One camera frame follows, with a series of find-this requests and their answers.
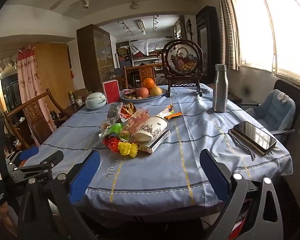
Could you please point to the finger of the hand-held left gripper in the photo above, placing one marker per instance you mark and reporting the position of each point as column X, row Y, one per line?
column 52, row 158
column 27, row 153

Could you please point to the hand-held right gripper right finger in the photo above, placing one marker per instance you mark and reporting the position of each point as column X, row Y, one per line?
column 213, row 175

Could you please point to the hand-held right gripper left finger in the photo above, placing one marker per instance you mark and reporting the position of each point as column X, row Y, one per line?
column 86, row 175

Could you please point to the red plastic knot ornament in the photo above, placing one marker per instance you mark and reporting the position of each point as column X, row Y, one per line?
column 111, row 143

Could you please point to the yellow plastic knot ornament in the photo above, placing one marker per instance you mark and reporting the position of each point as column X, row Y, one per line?
column 127, row 149

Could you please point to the green snack wrapper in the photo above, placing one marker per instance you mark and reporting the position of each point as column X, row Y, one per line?
column 113, row 130

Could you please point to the small white carton box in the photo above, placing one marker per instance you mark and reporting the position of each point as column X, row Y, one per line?
column 157, row 143

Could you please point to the silver snack wrapper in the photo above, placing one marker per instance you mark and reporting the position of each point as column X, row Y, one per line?
column 113, row 113

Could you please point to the orange snack packet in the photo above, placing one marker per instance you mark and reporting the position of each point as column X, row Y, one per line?
column 173, row 115

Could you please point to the clear plastic bag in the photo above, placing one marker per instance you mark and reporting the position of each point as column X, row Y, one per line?
column 137, row 119

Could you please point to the red gold foil wrapper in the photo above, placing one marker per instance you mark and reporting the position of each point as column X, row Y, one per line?
column 128, row 110

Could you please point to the white stick packet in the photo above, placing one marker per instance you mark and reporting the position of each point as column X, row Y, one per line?
column 165, row 110

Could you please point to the brown wooden armchair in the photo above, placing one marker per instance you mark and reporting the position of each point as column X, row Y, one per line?
column 35, row 111

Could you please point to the blue striped tablecloth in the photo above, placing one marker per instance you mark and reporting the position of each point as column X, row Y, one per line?
column 165, row 170

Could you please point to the black smartphone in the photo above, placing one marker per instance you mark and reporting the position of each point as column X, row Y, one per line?
column 255, row 136

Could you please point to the white ceramic jar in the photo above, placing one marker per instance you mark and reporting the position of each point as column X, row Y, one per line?
column 96, row 101

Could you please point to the pink floral curtain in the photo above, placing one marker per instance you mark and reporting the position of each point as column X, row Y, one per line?
column 30, row 80

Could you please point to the silver metal bottle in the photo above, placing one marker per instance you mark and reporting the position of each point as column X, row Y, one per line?
column 220, row 90

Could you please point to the red box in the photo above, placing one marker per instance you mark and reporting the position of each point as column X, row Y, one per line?
column 111, row 92

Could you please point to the blue chair cushion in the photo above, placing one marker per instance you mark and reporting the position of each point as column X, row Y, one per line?
column 272, row 110

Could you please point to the blue fruit plate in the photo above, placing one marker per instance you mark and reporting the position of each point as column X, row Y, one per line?
column 145, row 99

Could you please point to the red apple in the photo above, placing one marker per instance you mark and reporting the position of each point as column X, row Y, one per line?
column 142, row 93

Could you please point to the yellow mango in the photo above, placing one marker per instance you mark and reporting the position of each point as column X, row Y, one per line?
column 156, row 91

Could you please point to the glass door wooden cabinet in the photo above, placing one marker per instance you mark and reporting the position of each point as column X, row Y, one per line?
column 95, row 55

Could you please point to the blue cushioned metal chair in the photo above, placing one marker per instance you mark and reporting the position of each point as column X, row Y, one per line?
column 298, row 97

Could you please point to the carved wooden chair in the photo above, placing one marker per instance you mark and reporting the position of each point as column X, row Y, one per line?
column 146, row 73

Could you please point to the round embroidered table screen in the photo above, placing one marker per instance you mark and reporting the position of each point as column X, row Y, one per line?
column 182, row 60

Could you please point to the dark tall wooden cabinet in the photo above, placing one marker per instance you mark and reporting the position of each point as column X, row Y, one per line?
column 207, row 35

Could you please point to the white dust sheet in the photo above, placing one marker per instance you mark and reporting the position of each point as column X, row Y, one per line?
column 145, row 45

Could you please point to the beige window curtain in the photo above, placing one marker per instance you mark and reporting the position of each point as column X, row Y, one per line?
column 226, row 17

